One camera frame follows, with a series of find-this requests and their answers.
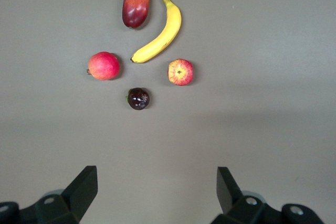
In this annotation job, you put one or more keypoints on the red yellow striped apple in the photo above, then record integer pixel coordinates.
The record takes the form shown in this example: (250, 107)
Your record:
(180, 72)

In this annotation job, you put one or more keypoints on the red yellow mango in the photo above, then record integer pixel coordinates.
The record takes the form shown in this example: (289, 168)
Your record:
(136, 3)

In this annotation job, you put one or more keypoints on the dark purple plum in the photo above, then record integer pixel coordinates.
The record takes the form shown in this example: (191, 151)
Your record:
(138, 98)

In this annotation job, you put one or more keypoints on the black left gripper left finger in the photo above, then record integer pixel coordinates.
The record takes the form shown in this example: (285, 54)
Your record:
(76, 203)

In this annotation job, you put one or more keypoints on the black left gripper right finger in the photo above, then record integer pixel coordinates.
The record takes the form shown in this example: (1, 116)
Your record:
(231, 203)

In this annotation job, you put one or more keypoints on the yellow banana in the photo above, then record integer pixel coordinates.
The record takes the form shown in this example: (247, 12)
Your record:
(172, 30)

